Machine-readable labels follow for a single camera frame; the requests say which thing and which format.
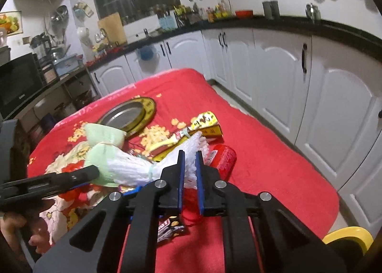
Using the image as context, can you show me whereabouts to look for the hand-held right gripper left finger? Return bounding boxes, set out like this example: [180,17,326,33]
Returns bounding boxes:
[33,150,186,273]

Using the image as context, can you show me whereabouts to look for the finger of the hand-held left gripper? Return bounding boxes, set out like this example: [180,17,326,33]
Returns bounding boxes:
[0,165,100,211]

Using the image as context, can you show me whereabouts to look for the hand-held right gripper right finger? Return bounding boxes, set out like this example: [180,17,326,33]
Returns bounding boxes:
[195,150,348,273]

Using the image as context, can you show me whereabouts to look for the red snack wrapper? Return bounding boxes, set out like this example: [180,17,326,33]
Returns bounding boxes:
[157,216,189,244]

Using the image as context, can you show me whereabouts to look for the person's left hand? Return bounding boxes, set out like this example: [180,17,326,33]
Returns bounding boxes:
[0,198,58,263]

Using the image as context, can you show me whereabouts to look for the red crushed can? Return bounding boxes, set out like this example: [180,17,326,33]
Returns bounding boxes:
[206,144,237,181]

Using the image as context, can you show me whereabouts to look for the gold paper carton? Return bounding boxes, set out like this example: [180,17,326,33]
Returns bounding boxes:
[151,111,224,162]

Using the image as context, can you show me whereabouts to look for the blue snack wrapper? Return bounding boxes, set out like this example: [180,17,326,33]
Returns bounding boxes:
[120,186,141,198]

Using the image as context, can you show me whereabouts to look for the green foam fruit net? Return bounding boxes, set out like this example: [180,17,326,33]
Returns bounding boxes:
[82,123,126,146]

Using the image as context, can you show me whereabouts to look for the black microwave oven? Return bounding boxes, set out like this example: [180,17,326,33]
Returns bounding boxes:
[0,53,46,119]

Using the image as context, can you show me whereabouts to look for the red floral blanket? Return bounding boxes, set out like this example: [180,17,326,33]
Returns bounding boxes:
[27,68,341,273]

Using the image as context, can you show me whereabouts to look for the yellow rimmed metal tray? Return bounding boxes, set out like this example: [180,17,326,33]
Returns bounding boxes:
[97,97,156,137]

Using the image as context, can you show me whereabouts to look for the blue plastic box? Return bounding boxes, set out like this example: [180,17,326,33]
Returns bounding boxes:
[54,54,82,77]

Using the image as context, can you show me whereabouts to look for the white kitchen cabinets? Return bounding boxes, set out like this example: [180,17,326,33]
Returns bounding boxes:
[90,28,382,232]

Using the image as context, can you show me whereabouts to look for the blue hanging bag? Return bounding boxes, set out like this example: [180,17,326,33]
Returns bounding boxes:
[138,45,156,61]

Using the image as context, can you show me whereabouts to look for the blue knife block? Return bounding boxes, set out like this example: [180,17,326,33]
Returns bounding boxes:
[158,10,180,31]

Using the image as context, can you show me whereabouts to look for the wooden cutting board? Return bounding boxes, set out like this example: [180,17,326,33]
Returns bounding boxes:
[98,12,127,45]

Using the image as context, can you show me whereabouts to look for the row of condiment bottles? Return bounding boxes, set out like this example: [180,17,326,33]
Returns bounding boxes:
[206,3,235,21]

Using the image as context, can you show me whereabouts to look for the grey canister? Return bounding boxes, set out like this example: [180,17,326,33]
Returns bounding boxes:
[262,1,273,20]
[270,0,281,19]

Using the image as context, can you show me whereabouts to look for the black kitchen countertop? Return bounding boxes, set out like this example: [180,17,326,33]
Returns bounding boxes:
[85,14,382,67]

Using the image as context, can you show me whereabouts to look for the metal jar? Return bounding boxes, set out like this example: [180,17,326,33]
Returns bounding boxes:
[305,3,322,20]

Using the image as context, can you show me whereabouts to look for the fruit wall poster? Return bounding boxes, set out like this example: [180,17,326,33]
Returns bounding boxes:
[0,11,23,36]

